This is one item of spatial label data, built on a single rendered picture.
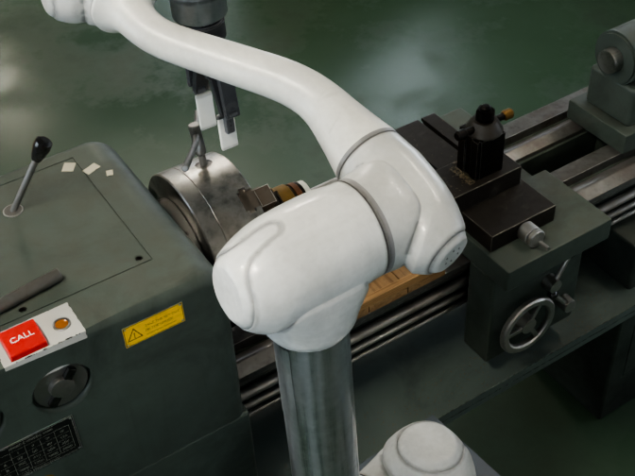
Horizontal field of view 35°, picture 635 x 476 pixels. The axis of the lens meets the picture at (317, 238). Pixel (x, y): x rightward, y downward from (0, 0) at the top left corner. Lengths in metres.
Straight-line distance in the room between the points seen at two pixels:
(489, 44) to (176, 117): 1.42
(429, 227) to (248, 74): 0.35
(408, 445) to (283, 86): 0.62
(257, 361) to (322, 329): 0.85
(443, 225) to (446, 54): 3.35
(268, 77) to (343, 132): 0.14
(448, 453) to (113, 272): 0.62
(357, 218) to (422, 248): 0.09
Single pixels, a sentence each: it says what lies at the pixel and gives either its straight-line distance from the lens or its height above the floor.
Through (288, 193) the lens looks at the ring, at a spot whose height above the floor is 1.12.
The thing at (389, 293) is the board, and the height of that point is 0.90.
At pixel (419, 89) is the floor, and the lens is 4.34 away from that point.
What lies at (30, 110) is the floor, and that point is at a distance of 4.48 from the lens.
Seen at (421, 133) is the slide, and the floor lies 0.97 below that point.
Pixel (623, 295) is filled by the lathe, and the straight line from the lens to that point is 2.72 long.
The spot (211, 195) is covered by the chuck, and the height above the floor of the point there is 1.23.
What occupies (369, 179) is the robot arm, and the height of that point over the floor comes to 1.64.
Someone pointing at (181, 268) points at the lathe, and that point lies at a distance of 1.72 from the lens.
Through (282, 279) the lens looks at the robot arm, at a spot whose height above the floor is 1.61.
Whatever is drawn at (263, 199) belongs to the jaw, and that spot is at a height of 1.19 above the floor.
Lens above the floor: 2.42
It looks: 42 degrees down
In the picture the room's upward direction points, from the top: 3 degrees counter-clockwise
